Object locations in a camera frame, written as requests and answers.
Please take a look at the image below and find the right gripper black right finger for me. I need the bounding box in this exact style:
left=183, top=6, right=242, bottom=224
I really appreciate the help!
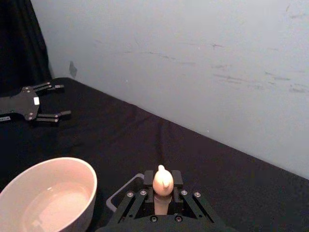
left=170, top=170, right=216, bottom=223

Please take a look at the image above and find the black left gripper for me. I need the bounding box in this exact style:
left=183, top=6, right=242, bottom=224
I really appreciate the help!
left=0, top=81, right=72, bottom=126

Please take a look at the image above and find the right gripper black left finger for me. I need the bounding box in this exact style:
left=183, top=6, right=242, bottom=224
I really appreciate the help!
left=114, top=170, right=155, bottom=223

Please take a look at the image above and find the small cream plastic piece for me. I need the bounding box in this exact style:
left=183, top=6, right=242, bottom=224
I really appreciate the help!
left=152, top=164, right=174, bottom=216

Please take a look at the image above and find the black table cloth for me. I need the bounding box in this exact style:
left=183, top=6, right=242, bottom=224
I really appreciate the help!
left=0, top=77, right=309, bottom=232

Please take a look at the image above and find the black curtain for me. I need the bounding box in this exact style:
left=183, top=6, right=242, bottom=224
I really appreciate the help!
left=0, top=0, right=53, bottom=95

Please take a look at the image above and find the white ceramic bowl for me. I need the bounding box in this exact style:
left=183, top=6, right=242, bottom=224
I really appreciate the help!
left=0, top=157, right=98, bottom=232

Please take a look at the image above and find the plain pale wall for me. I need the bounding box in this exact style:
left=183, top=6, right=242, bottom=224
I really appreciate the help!
left=30, top=0, right=309, bottom=181

